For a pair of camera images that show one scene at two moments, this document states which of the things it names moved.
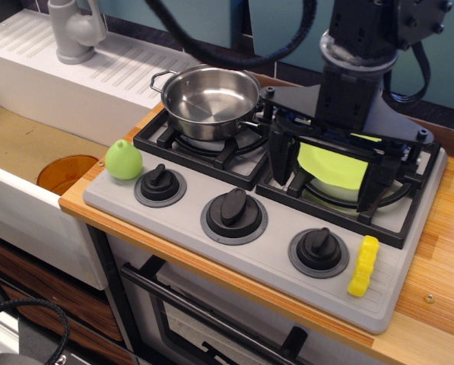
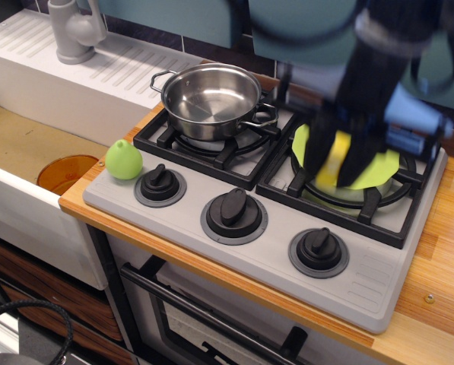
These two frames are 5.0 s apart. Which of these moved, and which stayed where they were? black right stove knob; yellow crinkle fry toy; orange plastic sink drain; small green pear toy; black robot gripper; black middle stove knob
Moved: yellow crinkle fry toy; black robot gripper
Stayed: black middle stove knob; black right stove knob; orange plastic sink drain; small green pear toy
